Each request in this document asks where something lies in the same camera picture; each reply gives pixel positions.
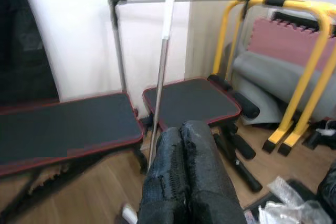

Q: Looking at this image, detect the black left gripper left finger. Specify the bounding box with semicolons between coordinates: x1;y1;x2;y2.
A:
138;126;190;224

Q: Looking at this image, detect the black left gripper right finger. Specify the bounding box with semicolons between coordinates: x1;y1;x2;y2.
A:
181;120;247;224

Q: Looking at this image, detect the long-handled white dustpan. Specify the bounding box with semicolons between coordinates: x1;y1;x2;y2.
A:
145;0;182;175

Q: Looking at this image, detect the clear plastic wrap pile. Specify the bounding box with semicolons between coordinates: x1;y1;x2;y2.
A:
258;176;335;224

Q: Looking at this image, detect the black padded workout bench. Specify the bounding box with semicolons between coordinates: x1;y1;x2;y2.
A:
0;76;263;193

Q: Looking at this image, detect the grey rolled exercise mat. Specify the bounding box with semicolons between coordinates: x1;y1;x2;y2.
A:
232;50;323;127

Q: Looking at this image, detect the black bag-lined trash bin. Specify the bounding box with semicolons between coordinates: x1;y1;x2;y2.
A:
316;161;336;224

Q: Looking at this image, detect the pink foam puzzle mat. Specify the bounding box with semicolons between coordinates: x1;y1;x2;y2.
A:
248;18;336;62

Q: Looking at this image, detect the black foam puzzle mat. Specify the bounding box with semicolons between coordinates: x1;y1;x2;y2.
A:
271;10;336;36

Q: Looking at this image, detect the large black cloth cover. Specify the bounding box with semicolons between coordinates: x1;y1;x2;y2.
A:
0;0;60;106

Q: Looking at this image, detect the yellow steel dip bar frame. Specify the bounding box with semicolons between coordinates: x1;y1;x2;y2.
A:
211;0;336;156

